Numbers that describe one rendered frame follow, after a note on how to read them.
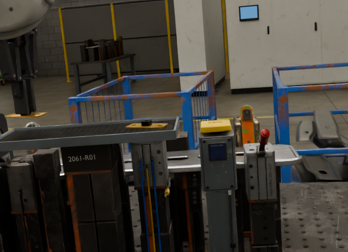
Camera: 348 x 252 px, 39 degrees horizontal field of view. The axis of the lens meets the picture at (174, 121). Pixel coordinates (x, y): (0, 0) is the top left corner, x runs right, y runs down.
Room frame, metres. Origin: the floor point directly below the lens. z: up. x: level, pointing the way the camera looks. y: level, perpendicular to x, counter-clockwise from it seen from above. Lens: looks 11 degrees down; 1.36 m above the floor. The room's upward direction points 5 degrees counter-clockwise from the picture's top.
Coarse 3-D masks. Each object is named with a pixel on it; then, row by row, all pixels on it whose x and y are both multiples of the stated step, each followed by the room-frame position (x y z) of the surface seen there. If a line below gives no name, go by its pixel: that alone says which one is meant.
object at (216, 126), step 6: (216, 120) 1.00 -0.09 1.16; (222, 120) 1.00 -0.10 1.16; (228, 120) 0.99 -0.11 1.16; (204, 126) 0.96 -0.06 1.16; (210, 126) 0.95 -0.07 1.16; (216, 126) 0.95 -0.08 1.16; (222, 126) 0.95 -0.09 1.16; (228, 126) 0.95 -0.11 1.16; (204, 132) 0.95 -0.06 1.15; (210, 132) 0.97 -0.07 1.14; (216, 132) 0.96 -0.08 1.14
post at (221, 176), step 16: (208, 144) 0.94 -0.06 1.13; (224, 144) 0.94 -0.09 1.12; (208, 160) 0.94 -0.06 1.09; (224, 160) 0.94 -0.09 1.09; (208, 176) 0.95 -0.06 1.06; (224, 176) 0.94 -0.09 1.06; (208, 192) 0.95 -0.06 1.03; (224, 192) 0.95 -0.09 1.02; (208, 208) 0.95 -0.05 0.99; (224, 208) 0.95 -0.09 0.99; (208, 224) 0.95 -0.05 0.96; (224, 224) 0.95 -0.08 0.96; (224, 240) 0.95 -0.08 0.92
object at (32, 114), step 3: (30, 111) 1.02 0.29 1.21; (12, 114) 1.03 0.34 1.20; (15, 114) 1.03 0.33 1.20; (24, 114) 1.01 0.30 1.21; (27, 114) 1.01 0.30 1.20; (30, 114) 1.01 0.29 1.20; (33, 114) 1.01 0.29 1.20; (36, 114) 1.01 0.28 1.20; (39, 114) 1.01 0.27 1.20; (42, 114) 1.00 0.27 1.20; (45, 114) 1.01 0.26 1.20; (6, 117) 1.01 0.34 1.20; (9, 117) 1.01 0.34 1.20; (12, 117) 1.01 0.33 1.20; (15, 117) 1.00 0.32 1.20; (18, 117) 1.00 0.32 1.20; (21, 117) 1.00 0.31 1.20; (24, 117) 1.00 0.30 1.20; (27, 117) 0.99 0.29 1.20; (30, 117) 0.99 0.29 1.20; (33, 117) 0.99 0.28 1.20; (36, 117) 0.99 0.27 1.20
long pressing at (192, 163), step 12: (168, 156) 1.35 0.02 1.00; (180, 156) 1.34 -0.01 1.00; (192, 156) 1.33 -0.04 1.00; (240, 156) 1.28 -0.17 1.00; (276, 156) 1.26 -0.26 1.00; (288, 156) 1.25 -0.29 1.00; (132, 168) 1.25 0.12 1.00; (168, 168) 1.23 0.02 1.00; (180, 168) 1.22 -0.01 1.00; (192, 168) 1.22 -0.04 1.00; (240, 168) 1.21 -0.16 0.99
